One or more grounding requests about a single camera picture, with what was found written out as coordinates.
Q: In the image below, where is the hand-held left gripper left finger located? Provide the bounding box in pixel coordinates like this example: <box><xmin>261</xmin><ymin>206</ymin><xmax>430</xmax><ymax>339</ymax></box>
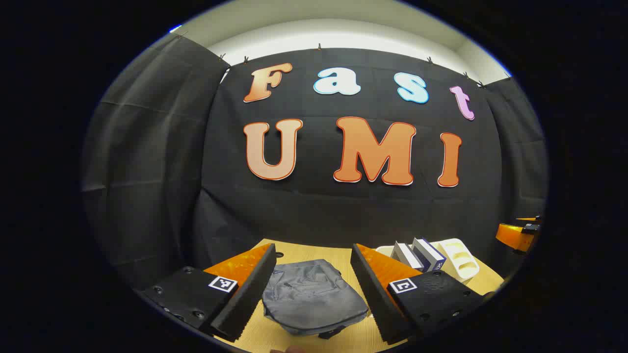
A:
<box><xmin>140</xmin><ymin>244</ymin><xmax>277</xmax><ymax>342</ymax></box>

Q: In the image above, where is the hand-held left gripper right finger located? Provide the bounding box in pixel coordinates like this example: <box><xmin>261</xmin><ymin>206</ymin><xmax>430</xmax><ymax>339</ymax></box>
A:
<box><xmin>350</xmin><ymin>244</ymin><xmax>494</xmax><ymax>345</ymax></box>

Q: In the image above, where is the grey portrait cover book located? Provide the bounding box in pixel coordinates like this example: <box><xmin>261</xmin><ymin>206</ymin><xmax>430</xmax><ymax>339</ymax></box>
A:
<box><xmin>391</xmin><ymin>242</ymin><xmax>423</xmax><ymax>271</ymax></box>

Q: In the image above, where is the white bookshelf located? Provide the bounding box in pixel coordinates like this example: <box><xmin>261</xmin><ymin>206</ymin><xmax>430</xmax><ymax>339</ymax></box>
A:
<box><xmin>375</xmin><ymin>238</ymin><xmax>480</xmax><ymax>285</ymax></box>

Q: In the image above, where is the grey schoolbag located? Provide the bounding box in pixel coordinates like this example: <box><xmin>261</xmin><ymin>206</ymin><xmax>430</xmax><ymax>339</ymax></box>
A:
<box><xmin>262</xmin><ymin>259</ymin><xmax>369</xmax><ymax>340</ymax></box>

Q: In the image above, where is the blue cover book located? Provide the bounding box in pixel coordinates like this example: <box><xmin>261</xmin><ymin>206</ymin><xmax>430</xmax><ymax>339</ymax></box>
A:
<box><xmin>411</xmin><ymin>237</ymin><xmax>447</xmax><ymax>273</ymax></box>

